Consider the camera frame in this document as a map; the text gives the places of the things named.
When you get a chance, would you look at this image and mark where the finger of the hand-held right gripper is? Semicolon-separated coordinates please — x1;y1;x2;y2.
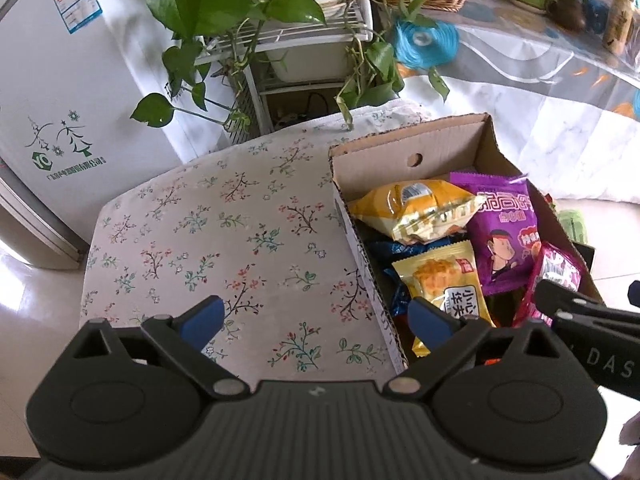
533;279;602;317
551;305;640;334

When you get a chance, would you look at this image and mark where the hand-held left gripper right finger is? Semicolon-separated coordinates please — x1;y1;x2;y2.
382;297;569;402

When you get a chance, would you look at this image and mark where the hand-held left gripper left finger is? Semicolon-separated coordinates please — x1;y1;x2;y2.
70;296;251;402

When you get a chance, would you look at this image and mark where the pink snack packet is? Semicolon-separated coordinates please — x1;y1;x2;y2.
510;241;583;328

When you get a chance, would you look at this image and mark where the small yellow waffle packet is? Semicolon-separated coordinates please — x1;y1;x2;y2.
391;240;497;331

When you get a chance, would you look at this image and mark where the blue foil snack bag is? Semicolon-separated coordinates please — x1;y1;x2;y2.
370;237;466;318

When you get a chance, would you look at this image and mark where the purple snack packet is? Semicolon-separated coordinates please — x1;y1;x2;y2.
449;171;543;297

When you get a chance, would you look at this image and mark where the long orange snack packet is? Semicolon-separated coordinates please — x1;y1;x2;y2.
347;179;486;246

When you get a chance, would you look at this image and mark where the cardboard box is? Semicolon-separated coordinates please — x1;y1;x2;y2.
327;112;606;376

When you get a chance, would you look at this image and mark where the green object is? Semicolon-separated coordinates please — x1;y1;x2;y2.
557;210;591;243

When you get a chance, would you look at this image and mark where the silver refrigerator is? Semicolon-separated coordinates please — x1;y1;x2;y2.
0;157;88;268

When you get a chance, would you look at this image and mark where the grey patterned tablecloth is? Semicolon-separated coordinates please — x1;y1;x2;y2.
400;0;640;206

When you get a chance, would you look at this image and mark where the white chest freezer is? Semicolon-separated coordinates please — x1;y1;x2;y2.
0;0;263;226

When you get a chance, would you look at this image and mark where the beige bottle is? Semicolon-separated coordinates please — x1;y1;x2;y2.
602;0;633;56

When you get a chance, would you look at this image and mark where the blue plastic object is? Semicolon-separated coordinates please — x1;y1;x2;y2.
392;20;458;70

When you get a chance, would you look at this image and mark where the white rectangular planter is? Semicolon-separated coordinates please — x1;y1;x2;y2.
262;35;358;83

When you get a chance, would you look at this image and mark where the brown teapot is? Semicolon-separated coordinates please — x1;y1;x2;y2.
545;0;588;33

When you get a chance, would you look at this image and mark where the white metal plant rack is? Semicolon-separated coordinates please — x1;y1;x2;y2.
195;0;376;136

